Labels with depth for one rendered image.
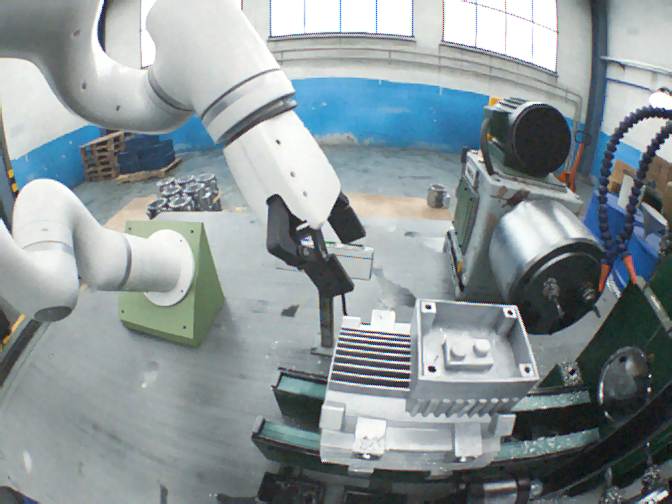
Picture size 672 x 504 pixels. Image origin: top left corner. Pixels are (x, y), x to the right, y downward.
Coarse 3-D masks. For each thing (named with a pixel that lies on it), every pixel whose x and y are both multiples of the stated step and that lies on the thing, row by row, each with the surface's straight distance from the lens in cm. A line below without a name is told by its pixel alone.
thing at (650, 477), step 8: (648, 448) 51; (648, 456) 51; (648, 464) 51; (608, 472) 43; (648, 472) 50; (656, 472) 50; (608, 480) 43; (648, 480) 49; (656, 480) 49; (664, 480) 53; (608, 488) 43; (616, 488) 43; (648, 488) 49; (656, 488) 45; (664, 488) 40; (608, 496) 42; (616, 496) 42; (640, 496) 47; (648, 496) 39; (656, 496) 37; (664, 496) 37
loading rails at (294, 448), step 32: (288, 384) 50; (320, 384) 50; (544, 416) 63; (288, 448) 45; (512, 448) 52; (544, 448) 56; (576, 448) 59; (384, 480) 55; (416, 480) 55; (448, 480) 56
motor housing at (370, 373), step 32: (352, 352) 30; (384, 352) 31; (352, 384) 29; (384, 384) 30; (352, 416) 31; (384, 416) 30; (416, 416) 31; (320, 448) 32; (416, 448) 31; (448, 448) 32
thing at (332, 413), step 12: (348, 324) 35; (360, 324) 37; (324, 408) 29; (336, 408) 29; (324, 420) 29; (336, 420) 29; (492, 420) 33; (504, 420) 32; (492, 432) 33; (504, 432) 33
